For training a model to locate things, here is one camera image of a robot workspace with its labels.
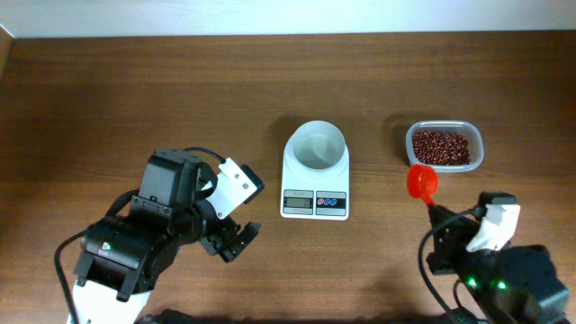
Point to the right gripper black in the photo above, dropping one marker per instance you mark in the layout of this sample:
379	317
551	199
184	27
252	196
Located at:
446	223

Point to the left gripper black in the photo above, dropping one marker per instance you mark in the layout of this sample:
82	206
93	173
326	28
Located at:
219	243

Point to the orange measuring scoop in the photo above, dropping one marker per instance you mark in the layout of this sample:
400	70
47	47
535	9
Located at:
422	183

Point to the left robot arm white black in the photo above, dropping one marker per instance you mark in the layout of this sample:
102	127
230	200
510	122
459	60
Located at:
181	200

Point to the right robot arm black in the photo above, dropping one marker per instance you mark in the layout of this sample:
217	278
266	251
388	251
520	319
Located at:
510	284

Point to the white digital kitchen scale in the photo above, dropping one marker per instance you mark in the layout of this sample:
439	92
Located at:
315	194

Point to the red beans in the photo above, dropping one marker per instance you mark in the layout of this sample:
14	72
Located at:
440	148

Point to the clear plastic container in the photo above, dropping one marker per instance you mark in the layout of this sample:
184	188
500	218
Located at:
472	134

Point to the white round bowl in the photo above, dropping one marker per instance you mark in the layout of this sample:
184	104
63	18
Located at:
318	145

